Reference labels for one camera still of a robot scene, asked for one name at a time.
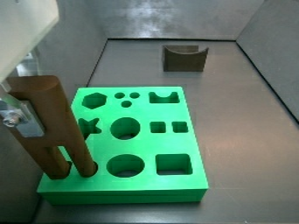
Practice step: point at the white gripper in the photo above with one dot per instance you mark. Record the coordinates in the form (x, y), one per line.
(25, 22)

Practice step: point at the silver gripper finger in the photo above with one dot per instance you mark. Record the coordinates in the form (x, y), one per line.
(17, 114)

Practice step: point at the brown square-circle peg object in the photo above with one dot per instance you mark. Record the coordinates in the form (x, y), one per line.
(44, 93)

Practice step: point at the green foam shape fixture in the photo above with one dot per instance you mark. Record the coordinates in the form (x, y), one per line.
(137, 131)

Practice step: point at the dark grey curved stand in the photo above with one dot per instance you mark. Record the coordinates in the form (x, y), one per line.
(183, 58)

